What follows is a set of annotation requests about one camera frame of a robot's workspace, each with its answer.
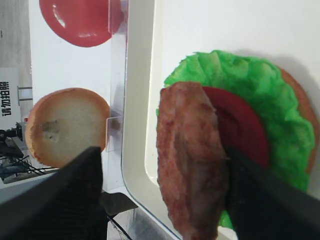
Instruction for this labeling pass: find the white rectangular tray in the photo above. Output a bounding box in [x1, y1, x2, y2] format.
[121, 0, 320, 240]

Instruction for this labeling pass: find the white sign with chinese text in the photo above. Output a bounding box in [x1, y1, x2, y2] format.
[0, 67, 21, 130]

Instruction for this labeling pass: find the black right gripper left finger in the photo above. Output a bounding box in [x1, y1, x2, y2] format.
[0, 147, 103, 240]

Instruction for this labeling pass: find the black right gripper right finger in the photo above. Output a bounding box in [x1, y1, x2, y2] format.
[225, 147, 320, 240]

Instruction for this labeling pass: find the pale bun slice in holder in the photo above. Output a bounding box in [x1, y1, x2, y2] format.
[25, 87, 111, 168]

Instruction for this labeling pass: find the brown meat patty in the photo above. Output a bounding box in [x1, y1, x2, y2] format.
[156, 81, 229, 240]

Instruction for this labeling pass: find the red tomato slice in holder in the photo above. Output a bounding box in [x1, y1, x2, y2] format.
[39, 0, 125, 48]

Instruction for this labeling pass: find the bottom bun slice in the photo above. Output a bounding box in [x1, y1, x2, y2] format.
[279, 67, 320, 174]

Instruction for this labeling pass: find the green lettuce leaf on bun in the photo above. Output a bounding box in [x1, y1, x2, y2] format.
[163, 50, 315, 228]

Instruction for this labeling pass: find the red tomato slice on lettuce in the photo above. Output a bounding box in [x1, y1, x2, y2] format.
[203, 86, 270, 169]

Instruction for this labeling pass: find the left clear acrylic holder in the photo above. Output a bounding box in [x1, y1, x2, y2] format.
[102, 0, 129, 193]

